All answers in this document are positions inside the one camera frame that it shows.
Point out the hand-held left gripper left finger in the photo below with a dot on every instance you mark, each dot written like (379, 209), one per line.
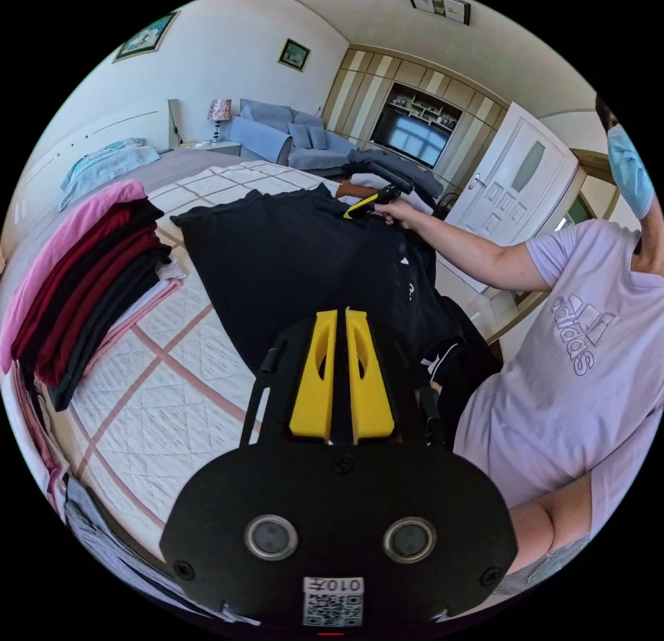
(311, 392)

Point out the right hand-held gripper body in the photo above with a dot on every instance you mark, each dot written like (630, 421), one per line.
(395, 180)

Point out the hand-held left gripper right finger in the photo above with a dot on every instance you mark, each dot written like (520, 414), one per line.
(371, 397)

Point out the black long sleeve shirt with print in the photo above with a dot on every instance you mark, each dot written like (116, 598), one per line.
(290, 257)

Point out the person's left forearm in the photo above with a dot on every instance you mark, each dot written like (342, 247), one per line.
(550, 527)

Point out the person's right forearm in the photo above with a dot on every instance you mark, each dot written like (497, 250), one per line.
(477, 254)

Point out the person's right hand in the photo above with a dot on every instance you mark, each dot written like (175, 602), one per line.
(403, 216)

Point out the blue-grey sofa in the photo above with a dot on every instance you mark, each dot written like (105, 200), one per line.
(306, 143)

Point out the white door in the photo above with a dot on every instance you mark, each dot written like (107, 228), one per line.
(511, 195)

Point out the bed with checked quilt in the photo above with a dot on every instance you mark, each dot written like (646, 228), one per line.
(171, 392)

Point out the white nightstand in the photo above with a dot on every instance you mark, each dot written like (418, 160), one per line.
(215, 147)

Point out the small green framed picture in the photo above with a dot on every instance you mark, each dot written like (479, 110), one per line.
(293, 55)

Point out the table lamp with patterned shade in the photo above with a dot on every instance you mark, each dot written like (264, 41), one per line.
(219, 113)

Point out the dark framed picture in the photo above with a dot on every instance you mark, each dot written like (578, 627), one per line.
(437, 4)

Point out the person's body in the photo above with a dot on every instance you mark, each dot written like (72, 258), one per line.
(565, 392)

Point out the light blue blanket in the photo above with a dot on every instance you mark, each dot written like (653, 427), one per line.
(104, 165)

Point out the large green framed picture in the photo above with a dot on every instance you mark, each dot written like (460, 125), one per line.
(147, 37)

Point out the wall cupboard with television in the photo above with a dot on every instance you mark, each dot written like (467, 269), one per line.
(415, 133)

